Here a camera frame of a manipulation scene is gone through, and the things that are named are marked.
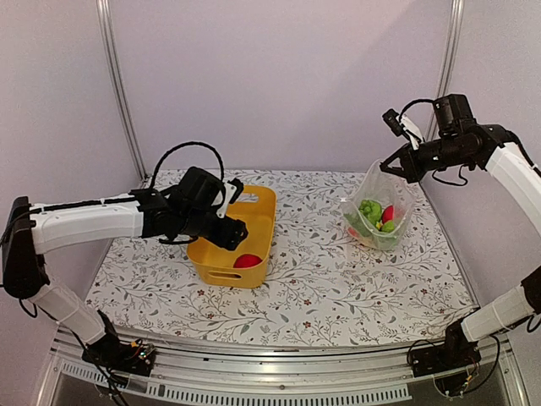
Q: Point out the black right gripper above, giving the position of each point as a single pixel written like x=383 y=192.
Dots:
x=411 y=169

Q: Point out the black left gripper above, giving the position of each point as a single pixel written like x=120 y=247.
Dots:
x=229 y=236

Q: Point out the clear zip top bag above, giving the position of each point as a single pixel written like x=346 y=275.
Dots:
x=388 y=190

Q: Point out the green grape bunch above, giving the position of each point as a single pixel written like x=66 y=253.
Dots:
x=372 y=210

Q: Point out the red apple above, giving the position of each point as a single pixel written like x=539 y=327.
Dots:
x=388 y=214
x=247 y=261

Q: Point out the yellow lemon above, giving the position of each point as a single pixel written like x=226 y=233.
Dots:
x=387 y=227

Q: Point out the yellow plastic basket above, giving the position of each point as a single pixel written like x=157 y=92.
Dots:
x=215 y=265

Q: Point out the orange carrot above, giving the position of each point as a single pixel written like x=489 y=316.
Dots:
x=365 y=226

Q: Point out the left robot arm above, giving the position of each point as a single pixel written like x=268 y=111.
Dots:
x=33 y=231

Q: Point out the floral table mat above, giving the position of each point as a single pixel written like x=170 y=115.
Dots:
x=322 y=287

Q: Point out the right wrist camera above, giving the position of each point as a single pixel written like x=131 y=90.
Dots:
x=403 y=126

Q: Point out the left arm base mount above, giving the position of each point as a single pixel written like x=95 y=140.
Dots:
x=137 y=358

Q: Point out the front aluminium rail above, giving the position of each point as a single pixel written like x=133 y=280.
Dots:
x=199 y=372

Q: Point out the right aluminium frame post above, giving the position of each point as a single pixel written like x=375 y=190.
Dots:
x=451 y=47

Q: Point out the aluminium frame post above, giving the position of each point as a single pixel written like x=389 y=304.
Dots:
x=103 y=8
x=451 y=47

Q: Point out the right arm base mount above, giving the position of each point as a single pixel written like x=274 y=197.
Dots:
x=456 y=352

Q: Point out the left aluminium frame post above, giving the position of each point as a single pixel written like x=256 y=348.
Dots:
x=103 y=8

